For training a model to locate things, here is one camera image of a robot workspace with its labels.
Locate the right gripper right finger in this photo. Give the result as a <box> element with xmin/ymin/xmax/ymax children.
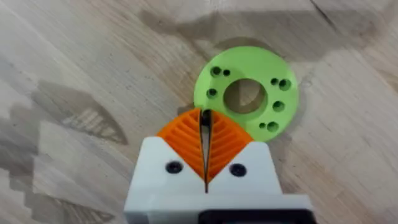
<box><xmin>205</xmin><ymin>108</ymin><xmax>284</xmax><ymax>196</ymax></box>

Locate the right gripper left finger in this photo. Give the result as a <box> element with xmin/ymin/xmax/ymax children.
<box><xmin>127</xmin><ymin>108</ymin><xmax>207</xmax><ymax>198</ymax></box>

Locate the green disc with holes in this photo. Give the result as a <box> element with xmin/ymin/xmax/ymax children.
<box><xmin>193</xmin><ymin>45</ymin><xmax>300</xmax><ymax>142</ymax></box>

